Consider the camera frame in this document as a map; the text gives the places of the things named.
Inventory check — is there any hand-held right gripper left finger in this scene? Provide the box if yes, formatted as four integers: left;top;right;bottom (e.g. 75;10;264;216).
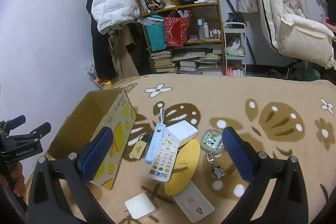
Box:
28;126;114;224

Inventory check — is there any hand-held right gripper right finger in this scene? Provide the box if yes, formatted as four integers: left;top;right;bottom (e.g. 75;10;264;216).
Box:
222;126;309;224

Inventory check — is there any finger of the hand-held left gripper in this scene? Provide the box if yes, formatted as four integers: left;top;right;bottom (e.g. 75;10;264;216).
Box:
0;115;27;133
5;122;52;146

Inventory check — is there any green cartoon earbud case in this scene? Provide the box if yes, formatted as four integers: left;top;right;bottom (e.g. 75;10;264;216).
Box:
200;128;227;180

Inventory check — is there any yellow printed cardboard box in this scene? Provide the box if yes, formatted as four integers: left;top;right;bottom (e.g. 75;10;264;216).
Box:
47;88;138;191

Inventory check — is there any key with gold tag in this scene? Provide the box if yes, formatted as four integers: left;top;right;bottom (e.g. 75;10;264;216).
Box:
129;134;153;161

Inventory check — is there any light blue handheld device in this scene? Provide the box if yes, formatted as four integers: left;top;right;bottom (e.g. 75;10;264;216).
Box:
145;107;166;164

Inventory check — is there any white charger block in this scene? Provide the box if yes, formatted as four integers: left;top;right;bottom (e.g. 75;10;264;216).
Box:
164;120;198;149

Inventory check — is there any white remote control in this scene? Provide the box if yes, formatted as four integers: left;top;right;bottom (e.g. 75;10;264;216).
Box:
148;135;177;183

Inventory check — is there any person's left hand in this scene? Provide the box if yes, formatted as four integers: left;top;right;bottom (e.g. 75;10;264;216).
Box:
12;162;27;196

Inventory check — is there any beige printed blanket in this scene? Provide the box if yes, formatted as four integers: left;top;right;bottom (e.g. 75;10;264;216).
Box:
60;74;336;224

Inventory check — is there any yellow round disc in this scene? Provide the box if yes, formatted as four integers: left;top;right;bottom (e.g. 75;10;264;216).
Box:
164;139;201;197

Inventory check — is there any white square pad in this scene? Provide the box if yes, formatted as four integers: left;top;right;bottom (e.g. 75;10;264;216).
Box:
125;193;155;220

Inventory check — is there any crumpled plastic bag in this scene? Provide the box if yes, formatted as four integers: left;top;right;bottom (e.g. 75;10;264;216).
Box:
84;62;98;81

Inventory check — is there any beige hanging coat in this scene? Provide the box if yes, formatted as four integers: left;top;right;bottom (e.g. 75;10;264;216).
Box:
108;21;141;81

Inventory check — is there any black hanging coat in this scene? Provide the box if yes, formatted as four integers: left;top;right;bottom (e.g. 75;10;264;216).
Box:
86;0;117;81

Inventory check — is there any large stack of books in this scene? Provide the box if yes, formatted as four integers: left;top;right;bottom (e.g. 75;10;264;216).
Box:
178;47;223;76

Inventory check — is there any tissue pack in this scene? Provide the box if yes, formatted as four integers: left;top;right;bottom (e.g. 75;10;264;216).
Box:
226;47;245;57

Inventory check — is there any small stack of books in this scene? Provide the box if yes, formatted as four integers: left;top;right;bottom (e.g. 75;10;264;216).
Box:
150;49;176;74

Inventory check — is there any white trolley cart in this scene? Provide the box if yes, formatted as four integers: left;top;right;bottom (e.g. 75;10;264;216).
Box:
222;22;247;76

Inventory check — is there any clear tall bottle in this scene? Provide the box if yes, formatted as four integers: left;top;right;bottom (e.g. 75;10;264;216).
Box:
197;18;205;40

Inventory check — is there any teal bag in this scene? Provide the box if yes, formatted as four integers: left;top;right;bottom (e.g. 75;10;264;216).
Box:
142;15;168;53

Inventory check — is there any cream coat hanging right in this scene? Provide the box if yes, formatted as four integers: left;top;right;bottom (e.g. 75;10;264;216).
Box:
249;0;336;70

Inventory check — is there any red patterned bag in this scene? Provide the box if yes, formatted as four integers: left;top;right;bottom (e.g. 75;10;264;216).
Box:
163;10;192;47

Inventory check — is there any wooden shelf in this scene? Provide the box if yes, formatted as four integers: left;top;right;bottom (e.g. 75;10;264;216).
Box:
135;0;225;76

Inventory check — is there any white wall socket plate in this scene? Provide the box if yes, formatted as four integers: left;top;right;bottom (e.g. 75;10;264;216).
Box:
173;181;215;223

